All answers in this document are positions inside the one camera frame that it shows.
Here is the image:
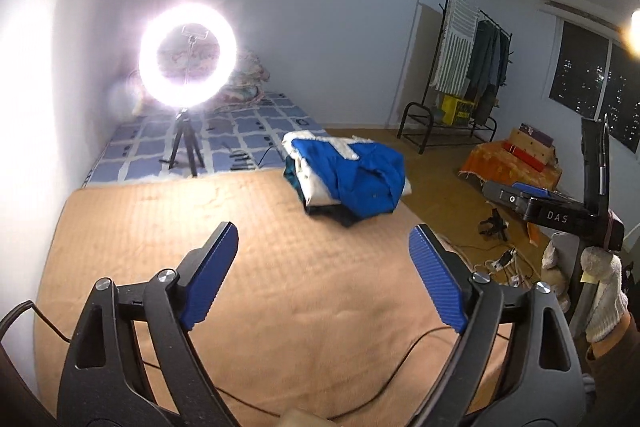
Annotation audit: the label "beige and blue work jacket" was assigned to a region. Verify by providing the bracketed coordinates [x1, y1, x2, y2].
[282, 131, 411, 221]

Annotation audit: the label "right forearm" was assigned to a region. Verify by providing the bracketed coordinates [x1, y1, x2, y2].
[580, 313, 639, 426]

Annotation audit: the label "dark blue clothes pile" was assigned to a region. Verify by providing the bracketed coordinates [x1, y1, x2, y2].
[283, 157, 361, 228]

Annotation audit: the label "black clothes rack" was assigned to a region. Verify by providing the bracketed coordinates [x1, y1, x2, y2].
[396, 0, 513, 154]

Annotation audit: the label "dark hanging clothes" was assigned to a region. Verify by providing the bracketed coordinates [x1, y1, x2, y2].
[464, 20, 511, 124]

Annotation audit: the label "right white gloved hand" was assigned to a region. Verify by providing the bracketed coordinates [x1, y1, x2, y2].
[541, 232, 628, 343]

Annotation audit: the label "white power strip on floor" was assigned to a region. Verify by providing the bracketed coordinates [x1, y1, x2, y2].
[472, 247, 534, 288]

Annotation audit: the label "cardboard box with red books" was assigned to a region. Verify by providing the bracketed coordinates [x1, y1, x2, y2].
[503, 128, 556, 172]

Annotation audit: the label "tan bed blanket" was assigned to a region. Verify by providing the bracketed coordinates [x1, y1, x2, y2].
[35, 170, 456, 426]

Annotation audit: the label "orange cloth covered pile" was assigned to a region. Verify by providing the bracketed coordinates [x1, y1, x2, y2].
[458, 140, 564, 249]

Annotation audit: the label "dark window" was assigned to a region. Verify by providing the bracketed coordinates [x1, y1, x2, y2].
[549, 20, 639, 154]

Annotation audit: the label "yellow box on rack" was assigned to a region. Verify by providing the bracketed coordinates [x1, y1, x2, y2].
[440, 94, 474, 127]

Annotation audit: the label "blue checkered bed sheet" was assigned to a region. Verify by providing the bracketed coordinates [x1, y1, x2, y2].
[85, 92, 326, 186]

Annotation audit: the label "black light tripod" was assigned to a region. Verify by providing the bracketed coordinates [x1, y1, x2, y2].
[160, 109, 205, 178]

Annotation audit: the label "white striped hanging towel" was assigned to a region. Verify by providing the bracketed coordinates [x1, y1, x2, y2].
[432, 0, 480, 98]

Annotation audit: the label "black power cable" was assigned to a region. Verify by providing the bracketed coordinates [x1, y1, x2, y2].
[0, 299, 511, 421]

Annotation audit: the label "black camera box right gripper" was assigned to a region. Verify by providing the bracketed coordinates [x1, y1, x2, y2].
[582, 118, 610, 216]

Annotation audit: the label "white ring light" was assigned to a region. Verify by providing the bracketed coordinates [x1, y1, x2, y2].
[138, 2, 238, 109]

